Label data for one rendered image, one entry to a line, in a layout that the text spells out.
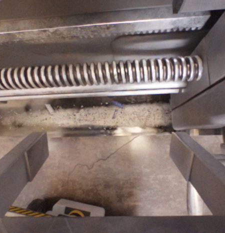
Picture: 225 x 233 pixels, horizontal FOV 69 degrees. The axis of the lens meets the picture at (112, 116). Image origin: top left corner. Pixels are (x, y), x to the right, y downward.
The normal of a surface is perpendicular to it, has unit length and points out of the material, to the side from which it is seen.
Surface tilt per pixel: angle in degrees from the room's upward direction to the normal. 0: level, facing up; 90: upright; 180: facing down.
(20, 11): 90
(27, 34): 90
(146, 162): 0
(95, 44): 90
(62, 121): 0
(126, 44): 90
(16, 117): 0
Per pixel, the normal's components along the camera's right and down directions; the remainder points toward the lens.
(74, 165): -0.09, -0.12
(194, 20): 0.02, 0.99
